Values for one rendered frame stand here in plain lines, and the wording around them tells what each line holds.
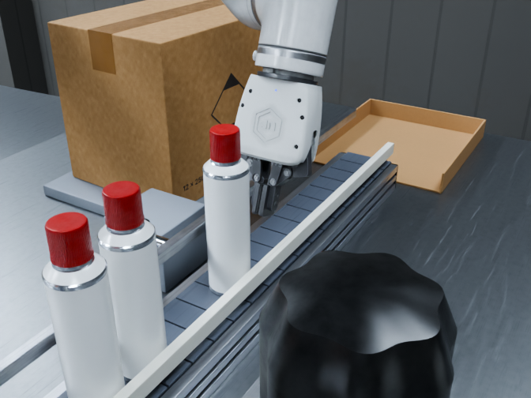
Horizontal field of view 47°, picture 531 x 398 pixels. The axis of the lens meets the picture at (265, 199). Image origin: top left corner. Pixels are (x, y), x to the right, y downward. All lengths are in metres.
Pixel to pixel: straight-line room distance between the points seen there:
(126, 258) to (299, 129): 0.28
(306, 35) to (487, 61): 1.97
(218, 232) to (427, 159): 0.63
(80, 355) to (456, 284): 0.52
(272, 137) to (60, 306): 0.33
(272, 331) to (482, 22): 2.41
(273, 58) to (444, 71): 2.01
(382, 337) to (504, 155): 1.08
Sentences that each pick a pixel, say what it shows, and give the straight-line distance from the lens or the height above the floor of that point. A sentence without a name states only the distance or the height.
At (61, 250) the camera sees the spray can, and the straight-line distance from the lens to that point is 0.50.
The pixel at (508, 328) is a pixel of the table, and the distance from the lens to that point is 0.82.
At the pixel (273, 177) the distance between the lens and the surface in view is 0.74.
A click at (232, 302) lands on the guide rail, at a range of 0.68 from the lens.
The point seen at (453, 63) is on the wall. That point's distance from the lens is 2.67.
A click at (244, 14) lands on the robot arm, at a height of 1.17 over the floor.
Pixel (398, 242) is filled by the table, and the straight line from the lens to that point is 0.94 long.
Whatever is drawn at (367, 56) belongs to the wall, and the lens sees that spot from 2.76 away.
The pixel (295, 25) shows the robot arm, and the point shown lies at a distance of 0.71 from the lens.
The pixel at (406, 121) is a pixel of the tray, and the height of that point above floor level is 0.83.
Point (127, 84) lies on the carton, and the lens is 0.93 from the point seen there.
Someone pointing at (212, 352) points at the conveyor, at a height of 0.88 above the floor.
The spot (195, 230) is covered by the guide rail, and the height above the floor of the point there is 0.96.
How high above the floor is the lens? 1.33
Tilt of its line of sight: 28 degrees down
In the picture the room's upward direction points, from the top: straight up
